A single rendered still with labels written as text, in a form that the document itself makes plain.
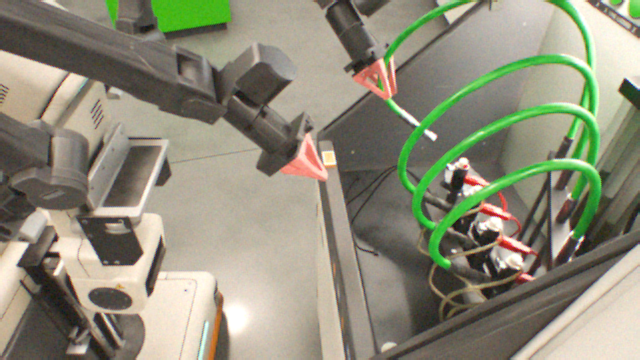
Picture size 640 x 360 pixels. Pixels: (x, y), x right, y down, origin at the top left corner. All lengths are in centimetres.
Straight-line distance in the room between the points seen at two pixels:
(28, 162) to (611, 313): 76
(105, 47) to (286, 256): 168
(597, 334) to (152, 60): 63
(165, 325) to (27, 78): 107
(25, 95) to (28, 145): 16
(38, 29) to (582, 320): 71
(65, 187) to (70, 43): 25
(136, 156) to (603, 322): 92
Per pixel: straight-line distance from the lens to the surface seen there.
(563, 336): 71
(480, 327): 70
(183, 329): 166
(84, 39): 55
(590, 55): 90
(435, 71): 116
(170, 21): 408
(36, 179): 71
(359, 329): 83
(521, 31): 119
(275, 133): 64
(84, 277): 118
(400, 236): 112
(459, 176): 93
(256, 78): 59
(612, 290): 65
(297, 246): 215
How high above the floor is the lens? 168
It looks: 43 degrees down
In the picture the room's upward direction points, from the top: straight up
